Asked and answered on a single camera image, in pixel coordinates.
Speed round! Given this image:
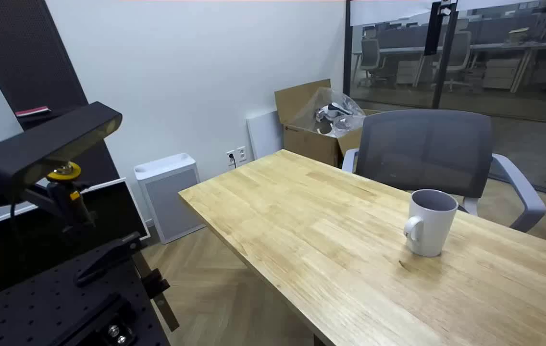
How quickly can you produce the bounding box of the white ceramic mug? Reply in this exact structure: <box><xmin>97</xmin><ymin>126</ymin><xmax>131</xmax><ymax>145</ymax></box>
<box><xmin>402</xmin><ymin>187</ymin><xmax>460</xmax><ymax>260</ymax></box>

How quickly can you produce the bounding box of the white flat panel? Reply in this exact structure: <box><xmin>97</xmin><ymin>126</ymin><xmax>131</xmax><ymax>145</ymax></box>
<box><xmin>245</xmin><ymin>109</ymin><xmax>285</xmax><ymax>162</ymax></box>

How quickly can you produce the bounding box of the brown cardboard box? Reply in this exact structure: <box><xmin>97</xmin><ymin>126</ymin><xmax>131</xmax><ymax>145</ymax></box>
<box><xmin>274</xmin><ymin>78</ymin><xmax>368</xmax><ymax>170</ymax></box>

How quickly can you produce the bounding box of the clear plastic bag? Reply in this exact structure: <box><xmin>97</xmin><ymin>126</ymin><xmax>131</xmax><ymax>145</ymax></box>
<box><xmin>298</xmin><ymin>87</ymin><xmax>368</xmax><ymax>139</ymax></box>

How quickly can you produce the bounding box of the white air purifier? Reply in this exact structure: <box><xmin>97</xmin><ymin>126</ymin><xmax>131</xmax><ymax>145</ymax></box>
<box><xmin>133</xmin><ymin>153</ymin><xmax>206</xmax><ymax>247</ymax></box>

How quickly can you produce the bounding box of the grey mesh office chair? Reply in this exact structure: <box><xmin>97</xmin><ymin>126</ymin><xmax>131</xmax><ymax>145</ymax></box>
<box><xmin>341</xmin><ymin>109</ymin><xmax>546</xmax><ymax>235</ymax></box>

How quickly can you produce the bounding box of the black clamp lever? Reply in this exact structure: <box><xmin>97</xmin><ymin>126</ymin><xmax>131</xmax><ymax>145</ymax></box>
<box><xmin>75</xmin><ymin>232</ymin><xmax>149</xmax><ymax>289</ymax></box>

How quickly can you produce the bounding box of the red flat item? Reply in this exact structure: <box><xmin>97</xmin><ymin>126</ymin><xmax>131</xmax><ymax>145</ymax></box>
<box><xmin>14</xmin><ymin>105</ymin><xmax>54</xmax><ymax>122</ymax></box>

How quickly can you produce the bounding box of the black diagonal board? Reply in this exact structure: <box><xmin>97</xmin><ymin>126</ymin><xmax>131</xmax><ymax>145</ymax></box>
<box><xmin>0</xmin><ymin>0</ymin><xmax>122</xmax><ymax>189</ymax></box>

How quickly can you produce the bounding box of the black perforated breadboard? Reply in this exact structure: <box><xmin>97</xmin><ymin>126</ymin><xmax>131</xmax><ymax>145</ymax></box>
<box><xmin>0</xmin><ymin>247</ymin><xmax>174</xmax><ymax>346</ymax></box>

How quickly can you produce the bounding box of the white wall outlet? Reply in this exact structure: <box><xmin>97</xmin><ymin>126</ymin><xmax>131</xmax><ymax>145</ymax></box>
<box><xmin>225</xmin><ymin>145</ymin><xmax>250</xmax><ymax>170</ymax></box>

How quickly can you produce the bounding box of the black window frame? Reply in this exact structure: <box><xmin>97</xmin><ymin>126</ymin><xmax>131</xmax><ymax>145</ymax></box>
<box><xmin>343</xmin><ymin>0</ymin><xmax>356</xmax><ymax>116</ymax></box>

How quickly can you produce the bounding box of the black metal bracket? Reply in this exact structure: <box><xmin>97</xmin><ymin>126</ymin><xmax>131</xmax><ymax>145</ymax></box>
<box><xmin>133</xmin><ymin>253</ymin><xmax>183</xmax><ymax>335</ymax></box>

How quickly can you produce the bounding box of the camera mount with yellow knob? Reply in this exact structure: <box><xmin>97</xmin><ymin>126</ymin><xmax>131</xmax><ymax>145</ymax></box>
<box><xmin>25</xmin><ymin>160</ymin><xmax>99</xmax><ymax>232</ymax></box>

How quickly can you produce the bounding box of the black stereo camera bar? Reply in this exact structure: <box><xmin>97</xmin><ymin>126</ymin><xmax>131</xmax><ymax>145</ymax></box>
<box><xmin>0</xmin><ymin>101</ymin><xmax>125</xmax><ymax>197</ymax></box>

